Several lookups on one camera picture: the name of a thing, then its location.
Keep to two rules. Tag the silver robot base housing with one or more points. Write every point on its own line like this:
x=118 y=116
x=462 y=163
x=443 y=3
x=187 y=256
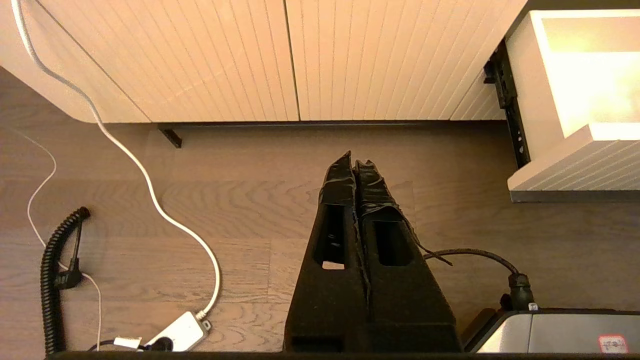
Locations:
x=560 y=332

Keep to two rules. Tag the white low cabinet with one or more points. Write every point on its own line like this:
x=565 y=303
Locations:
x=225 y=60

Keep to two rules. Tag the small white adapter plug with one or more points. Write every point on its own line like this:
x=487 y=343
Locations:
x=127 y=342

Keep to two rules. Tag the black plug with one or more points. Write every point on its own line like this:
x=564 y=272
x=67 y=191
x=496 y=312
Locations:
x=161 y=344

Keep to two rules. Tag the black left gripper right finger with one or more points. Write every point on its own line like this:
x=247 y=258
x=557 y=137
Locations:
x=410 y=305

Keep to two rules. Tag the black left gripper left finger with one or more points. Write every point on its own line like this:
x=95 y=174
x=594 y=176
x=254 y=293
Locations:
x=330 y=305

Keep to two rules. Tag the white power strip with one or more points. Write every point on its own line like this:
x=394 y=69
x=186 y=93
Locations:
x=182 y=330

